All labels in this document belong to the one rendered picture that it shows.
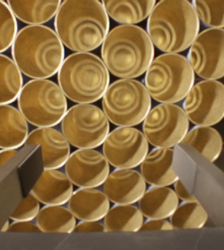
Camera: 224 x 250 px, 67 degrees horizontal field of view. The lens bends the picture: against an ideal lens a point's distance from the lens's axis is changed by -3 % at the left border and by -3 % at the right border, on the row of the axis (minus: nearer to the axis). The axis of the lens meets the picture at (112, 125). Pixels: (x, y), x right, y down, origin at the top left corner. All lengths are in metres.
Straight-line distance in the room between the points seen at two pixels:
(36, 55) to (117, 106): 0.17
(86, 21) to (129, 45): 0.08
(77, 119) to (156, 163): 0.18
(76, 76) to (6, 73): 0.13
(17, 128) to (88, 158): 0.15
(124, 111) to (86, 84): 0.09
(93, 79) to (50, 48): 0.09
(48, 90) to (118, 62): 0.14
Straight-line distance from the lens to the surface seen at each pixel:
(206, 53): 0.37
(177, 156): 0.16
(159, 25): 0.35
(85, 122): 0.34
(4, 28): 0.38
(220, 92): 0.32
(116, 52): 0.33
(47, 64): 0.34
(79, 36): 0.33
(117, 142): 0.35
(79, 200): 0.37
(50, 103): 0.34
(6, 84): 0.37
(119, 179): 0.38
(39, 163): 0.17
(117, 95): 0.33
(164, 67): 0.34
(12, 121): 0.38
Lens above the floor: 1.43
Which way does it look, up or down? 76 degrees down
